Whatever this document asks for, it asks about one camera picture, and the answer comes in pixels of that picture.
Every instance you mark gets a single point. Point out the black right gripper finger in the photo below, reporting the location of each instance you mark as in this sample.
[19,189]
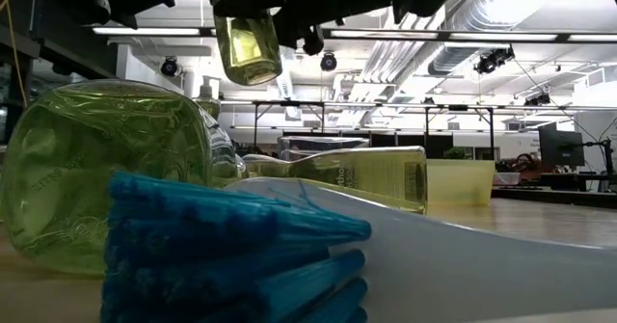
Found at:
[250,5]

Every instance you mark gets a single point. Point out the yellow-green dish soap bottle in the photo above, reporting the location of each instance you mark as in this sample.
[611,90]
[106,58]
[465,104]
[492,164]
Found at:
[207,89]
[96,135]
[248,53]
[366,173]

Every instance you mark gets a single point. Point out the blue and white dish brush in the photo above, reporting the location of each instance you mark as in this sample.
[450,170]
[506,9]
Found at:
[217,246]

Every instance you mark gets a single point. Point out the clear plastic bin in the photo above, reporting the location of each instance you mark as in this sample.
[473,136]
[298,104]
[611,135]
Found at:
[323,144]

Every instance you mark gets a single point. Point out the long ceiling light bar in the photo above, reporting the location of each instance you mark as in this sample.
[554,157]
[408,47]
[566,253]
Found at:
[482,36]

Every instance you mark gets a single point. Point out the black ceiling spotlight cluster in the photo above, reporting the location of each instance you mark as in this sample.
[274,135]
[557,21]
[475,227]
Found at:
[494,59]

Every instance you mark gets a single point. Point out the green background plant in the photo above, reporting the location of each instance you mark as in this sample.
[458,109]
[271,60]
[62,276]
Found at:
[454,153]

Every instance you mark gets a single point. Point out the translucent yellow plastic bin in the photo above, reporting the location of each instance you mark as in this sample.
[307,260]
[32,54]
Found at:
[458,183]

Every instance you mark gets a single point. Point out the clear storage box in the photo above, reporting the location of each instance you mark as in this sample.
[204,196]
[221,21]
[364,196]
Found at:
[507,178]

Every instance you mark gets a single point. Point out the person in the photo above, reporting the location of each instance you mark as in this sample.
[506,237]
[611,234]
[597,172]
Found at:
[523,163]

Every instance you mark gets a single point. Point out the black computer monitor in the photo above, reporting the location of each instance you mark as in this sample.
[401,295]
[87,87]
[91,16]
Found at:
[559,147]

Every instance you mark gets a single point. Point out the dark background desk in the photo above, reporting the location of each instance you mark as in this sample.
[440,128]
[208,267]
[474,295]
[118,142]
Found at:
[554,193]

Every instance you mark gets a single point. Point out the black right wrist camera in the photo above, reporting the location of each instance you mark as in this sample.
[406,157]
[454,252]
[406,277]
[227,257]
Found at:
[313,43]

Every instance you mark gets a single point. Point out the black frame workstation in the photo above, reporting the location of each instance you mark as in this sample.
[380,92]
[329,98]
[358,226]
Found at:
[458,107]
[289,103]

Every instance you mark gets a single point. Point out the silver ventilation duct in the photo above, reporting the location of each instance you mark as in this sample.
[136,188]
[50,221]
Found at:
[482,24]

